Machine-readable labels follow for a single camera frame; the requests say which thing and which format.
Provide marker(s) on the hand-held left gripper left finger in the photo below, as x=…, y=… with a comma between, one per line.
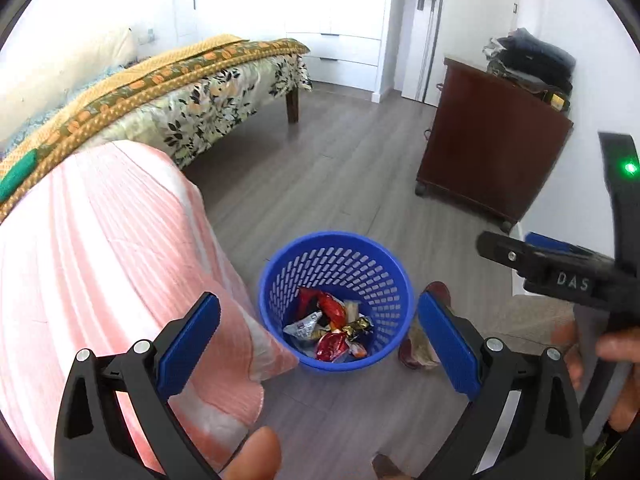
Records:
x=192, y=345

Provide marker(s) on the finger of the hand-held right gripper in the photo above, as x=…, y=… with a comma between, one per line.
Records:
x=550, y=244
x=550, y=275

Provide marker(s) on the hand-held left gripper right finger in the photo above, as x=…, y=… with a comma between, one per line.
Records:
x=445, y=345

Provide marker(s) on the gold brown wrapper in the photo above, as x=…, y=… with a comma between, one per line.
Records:
x=357, y=327

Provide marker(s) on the blue plastic basket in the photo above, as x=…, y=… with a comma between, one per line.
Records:
x=280, y=280

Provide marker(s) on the cream translucent wrapper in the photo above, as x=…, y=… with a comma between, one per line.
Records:
x=302, y=329

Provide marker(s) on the red foil wrapper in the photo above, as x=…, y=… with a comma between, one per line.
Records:
x=334, y=310

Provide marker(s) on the red sausage packet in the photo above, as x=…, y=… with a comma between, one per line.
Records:
x=307, y=302

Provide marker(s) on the person's right hand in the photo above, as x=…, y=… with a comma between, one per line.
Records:
x=625, y=347

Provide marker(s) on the person's left hand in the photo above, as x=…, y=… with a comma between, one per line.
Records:
x=252, y=455

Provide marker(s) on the brown shoe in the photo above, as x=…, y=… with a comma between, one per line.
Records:
x=412, y=355

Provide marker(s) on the brown wooden cabinet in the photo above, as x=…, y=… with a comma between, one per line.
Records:
x=490, y=150

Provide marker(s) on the round table striped cloth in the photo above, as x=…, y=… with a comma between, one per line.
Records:
x=100, y=260

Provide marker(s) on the stack of folded clothes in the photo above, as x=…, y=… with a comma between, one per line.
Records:
x=535, y=60

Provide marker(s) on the yellow garment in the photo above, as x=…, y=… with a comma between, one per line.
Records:
x=602, y=457

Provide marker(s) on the green cloth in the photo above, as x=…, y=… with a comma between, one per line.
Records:
x=15, y=177

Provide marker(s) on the white room door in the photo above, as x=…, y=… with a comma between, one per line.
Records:
x=475, y=10

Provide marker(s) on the leaf print bed sheet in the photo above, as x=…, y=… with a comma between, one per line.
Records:
x=225, y=100

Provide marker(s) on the bed with yellow floral covers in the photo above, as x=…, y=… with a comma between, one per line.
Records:
x=292, y=107

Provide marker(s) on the bed with floral cover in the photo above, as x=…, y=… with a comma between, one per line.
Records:
x=150, y=80

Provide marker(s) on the cream padded headboard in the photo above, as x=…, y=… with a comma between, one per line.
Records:
x=65, y=75

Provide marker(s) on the white wardrobe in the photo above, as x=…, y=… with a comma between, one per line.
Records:
x=300, y=0

